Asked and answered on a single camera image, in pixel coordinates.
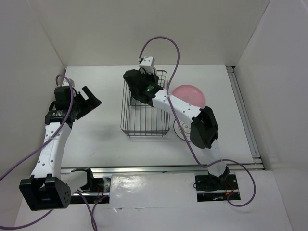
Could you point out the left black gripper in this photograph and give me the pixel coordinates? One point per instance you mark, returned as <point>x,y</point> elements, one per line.
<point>89,104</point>

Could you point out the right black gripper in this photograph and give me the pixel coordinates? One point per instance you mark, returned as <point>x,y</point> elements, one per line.
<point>154,77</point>

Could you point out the white plate dark rim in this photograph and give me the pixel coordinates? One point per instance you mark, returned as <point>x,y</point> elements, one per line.
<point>183,131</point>

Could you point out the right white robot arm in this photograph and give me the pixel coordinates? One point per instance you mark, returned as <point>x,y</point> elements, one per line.
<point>203,125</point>

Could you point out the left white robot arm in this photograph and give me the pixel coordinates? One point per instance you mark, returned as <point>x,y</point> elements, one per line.
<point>45,189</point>

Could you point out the pink plastic plate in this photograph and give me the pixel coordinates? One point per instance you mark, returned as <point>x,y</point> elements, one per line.
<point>190,94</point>

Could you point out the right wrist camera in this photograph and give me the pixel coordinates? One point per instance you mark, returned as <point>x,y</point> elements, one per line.
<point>147,64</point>

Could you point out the dark wire dish rack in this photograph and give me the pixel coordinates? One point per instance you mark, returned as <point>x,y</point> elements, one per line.
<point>142,119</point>

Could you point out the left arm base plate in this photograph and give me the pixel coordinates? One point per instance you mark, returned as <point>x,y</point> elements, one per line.
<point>96,192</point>

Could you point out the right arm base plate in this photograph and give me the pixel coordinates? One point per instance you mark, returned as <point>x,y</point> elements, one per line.
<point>209,190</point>

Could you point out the aluminium front rail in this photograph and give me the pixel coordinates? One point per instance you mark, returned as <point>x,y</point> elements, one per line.
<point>164,169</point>

